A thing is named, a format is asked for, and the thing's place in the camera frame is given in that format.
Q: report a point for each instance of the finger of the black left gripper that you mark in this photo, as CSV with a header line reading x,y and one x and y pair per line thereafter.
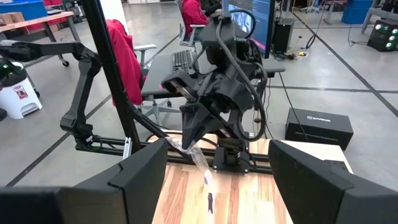
x,y
192,121
211,119

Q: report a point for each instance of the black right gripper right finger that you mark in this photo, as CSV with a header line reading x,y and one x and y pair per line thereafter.
x,y
304,193

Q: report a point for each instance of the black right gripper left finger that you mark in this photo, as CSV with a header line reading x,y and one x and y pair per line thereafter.
x,y
136,186

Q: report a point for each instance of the purple toothbrush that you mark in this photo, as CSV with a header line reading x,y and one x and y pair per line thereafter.
x,y
199,157

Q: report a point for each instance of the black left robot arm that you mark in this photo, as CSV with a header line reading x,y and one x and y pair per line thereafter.
x,y
213,54

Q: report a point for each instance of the black keyboard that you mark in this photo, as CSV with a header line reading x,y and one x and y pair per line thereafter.
x,y
182,62

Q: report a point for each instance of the black desk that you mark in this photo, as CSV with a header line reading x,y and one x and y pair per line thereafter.
x,y
158,74

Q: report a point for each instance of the black cardboard box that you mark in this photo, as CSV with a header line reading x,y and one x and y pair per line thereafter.
x,y
320,127

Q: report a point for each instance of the grey office chair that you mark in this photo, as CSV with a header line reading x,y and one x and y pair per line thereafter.
x,y
198,26
146,47

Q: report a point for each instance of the large computer monitor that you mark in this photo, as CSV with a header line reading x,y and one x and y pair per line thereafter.
x,y
264,25

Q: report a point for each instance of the black computer tower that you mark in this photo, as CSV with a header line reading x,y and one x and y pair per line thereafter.
x,y
283,35

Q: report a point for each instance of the person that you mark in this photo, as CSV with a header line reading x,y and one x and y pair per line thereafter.
x,y
192,14
211,4

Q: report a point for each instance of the red jacket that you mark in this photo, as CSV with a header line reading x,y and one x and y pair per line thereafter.
x,y
127,62

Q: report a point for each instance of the white trash bin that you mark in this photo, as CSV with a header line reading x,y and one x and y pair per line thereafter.
x,y
21,99

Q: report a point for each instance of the blue storage bin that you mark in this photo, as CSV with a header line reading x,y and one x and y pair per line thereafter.
x,y
357,12
31,9

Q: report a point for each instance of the black device green lights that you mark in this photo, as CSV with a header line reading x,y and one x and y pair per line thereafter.
x,y
381,39

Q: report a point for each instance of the grey metal table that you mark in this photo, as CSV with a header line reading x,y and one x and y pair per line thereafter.
x,y
382,12

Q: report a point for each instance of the wooden workbench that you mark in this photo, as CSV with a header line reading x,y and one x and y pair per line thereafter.
x,y
40,19

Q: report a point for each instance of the brown cardboard box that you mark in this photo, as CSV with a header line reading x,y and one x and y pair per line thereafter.
x,y
14,18

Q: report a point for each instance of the aluminium bracket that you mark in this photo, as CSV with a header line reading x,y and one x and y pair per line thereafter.
x,y
127,149

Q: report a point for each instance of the black frame rail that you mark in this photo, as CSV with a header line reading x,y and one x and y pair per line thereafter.
x,y
112,152

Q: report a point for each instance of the black frame post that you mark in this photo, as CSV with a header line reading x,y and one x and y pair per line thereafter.
x,y
107,62

